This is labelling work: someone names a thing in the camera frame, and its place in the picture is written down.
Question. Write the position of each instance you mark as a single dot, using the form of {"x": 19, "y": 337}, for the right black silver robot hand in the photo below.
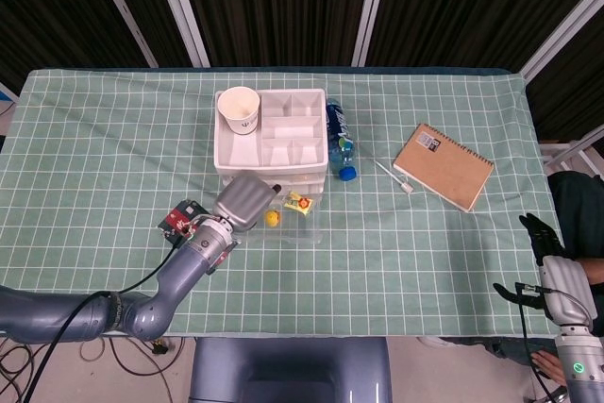
{"x": 568, "y": 282}

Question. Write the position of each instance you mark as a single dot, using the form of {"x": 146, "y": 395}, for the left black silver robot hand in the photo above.
{"x": 243, "y": 202}

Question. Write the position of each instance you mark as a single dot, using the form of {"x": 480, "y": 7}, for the small yellow ball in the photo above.
{"x": 273, "y": 218}

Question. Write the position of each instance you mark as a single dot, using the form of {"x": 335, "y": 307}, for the clear plastic drawer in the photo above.
{"x": 302, "y": 229}

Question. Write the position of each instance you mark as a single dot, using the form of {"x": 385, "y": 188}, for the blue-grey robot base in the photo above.
{"x": 288, "y": 370}

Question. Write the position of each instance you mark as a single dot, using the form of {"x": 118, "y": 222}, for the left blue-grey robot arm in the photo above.
{"x": 179, "y": 275}

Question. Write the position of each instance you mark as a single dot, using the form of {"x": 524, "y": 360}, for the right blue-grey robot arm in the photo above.
{"x": 580, "y": 365}

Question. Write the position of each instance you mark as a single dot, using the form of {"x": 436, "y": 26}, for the yellow snack packet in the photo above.
{"x": 298, "y": 203}

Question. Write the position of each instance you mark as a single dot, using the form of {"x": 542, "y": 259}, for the white paper cup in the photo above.
{"x": 238, "y": 108}

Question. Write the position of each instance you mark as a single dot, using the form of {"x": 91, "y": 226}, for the blue plastic water bottle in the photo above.
{"x": 339, "y": 127}

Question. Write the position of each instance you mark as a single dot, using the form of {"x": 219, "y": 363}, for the white metal rack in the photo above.
{"x": 571, "y": 148}

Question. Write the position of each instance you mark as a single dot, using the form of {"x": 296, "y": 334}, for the green checked tablecloth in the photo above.
{"x": 377, "y": 256}

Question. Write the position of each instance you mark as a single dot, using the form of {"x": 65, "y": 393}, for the brown spiral notebook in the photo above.
{"x": 446, "y": 169}

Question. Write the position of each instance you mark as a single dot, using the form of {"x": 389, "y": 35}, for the white plastic drawer organizer frame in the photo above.
{"x": 288, "y": 131}

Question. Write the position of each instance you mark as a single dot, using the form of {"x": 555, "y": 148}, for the white partition post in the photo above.
{"x": 561, "y": 37}
{"x": 181, "y": 11}
{"x": 125, "y": 11}
{"x": 373, "y": 6}

